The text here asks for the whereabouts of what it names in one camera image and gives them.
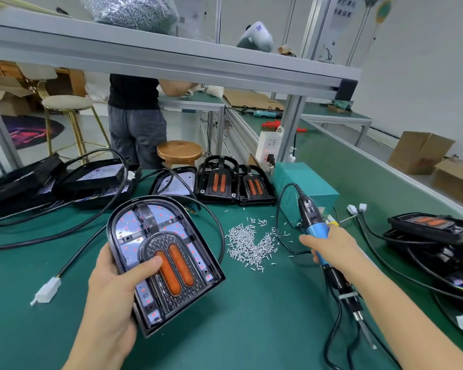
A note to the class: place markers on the person's right hand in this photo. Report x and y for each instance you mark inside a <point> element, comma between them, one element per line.
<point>339,250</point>

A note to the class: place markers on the person's left hand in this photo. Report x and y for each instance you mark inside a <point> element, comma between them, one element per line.
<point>112,312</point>

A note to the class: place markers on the blue black electric screwdriver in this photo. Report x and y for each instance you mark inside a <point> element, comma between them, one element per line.
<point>309,208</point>

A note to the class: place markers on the heap of small silver screws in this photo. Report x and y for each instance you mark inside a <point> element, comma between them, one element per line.
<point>251,246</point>

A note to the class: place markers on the stack of unassembled lamp housings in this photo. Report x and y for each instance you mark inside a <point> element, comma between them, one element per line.
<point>62,181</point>

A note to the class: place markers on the person's right forearm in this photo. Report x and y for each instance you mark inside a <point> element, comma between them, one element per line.
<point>417,323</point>

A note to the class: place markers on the yellow plug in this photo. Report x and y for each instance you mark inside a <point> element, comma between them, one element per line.
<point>332,220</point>

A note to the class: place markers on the teal power supply box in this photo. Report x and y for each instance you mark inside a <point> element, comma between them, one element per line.
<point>305,185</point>

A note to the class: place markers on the brown cardboard box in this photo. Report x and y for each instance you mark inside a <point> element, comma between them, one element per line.
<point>420,154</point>
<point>459,185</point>

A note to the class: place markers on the white power strip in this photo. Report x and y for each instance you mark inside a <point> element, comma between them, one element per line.
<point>268,144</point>

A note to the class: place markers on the green workbench white legs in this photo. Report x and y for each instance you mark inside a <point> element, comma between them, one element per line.
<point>336,114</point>

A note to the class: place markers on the red tool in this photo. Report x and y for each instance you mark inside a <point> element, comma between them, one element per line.
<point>271,125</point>

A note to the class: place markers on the teal hand tool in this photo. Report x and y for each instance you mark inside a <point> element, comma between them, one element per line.
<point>268,113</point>

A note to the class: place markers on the round brown wooden stool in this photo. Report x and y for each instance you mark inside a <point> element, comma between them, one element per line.
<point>179,150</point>

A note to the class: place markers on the colourful round rug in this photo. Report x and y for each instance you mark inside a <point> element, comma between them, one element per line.
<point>31,133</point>

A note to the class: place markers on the small green workbench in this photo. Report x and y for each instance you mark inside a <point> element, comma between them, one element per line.
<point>193,100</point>

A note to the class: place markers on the round beige stool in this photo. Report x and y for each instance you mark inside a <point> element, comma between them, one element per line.
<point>66,102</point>

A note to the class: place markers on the white handheld device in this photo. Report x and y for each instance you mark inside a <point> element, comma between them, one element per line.
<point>256,36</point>

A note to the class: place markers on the open brown cardboard carton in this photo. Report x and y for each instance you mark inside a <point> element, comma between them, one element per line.
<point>11,100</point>

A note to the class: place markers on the clear bag of screws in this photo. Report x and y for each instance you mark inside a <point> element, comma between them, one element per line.
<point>131,11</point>

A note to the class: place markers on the beige flat folder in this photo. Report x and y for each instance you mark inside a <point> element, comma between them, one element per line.
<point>15,2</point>

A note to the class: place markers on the aluminium shelf frame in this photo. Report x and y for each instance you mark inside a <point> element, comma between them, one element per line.
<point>177,54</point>

